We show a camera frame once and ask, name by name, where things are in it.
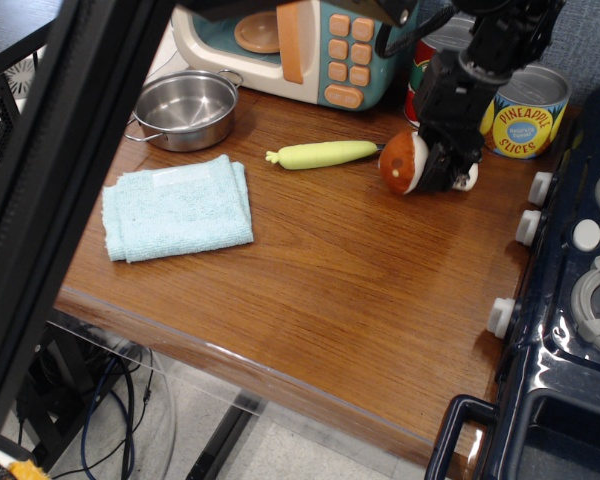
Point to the tomato sauce can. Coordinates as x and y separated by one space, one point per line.
455 35

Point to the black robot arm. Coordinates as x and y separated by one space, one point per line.
355 306

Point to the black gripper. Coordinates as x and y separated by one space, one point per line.
450 104

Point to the spoon with green carrot handle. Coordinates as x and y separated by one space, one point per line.
323 154

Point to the black side desk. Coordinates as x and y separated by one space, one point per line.
24 27

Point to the yellow fuzzy object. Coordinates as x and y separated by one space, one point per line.
26 470

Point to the light blue folded cloth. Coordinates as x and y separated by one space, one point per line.
174 211

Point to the small steel pot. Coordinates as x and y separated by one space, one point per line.
187 111

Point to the pineapple slices can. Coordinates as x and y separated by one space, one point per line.
525 115

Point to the dark blue toy stove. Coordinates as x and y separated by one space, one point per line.
545 422

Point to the teal toy microwave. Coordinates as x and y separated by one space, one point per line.
308 51

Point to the plush brown mushroom toy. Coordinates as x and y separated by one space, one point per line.
401 162

